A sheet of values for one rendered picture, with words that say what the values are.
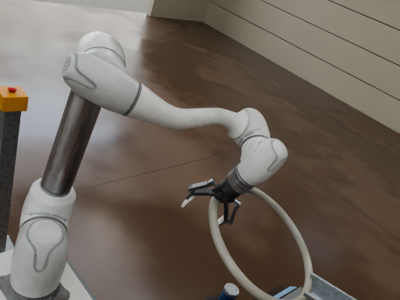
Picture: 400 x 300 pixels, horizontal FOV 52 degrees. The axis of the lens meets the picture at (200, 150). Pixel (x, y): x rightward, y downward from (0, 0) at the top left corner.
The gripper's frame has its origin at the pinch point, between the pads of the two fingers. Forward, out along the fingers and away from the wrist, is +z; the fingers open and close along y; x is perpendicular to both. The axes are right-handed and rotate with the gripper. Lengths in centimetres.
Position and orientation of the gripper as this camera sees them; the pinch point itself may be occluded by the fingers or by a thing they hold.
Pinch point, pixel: (199, 214)
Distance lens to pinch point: 150.0
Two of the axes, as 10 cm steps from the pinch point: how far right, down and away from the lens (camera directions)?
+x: 2.4, -5.0, 8.3
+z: -6.1, 5.9, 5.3
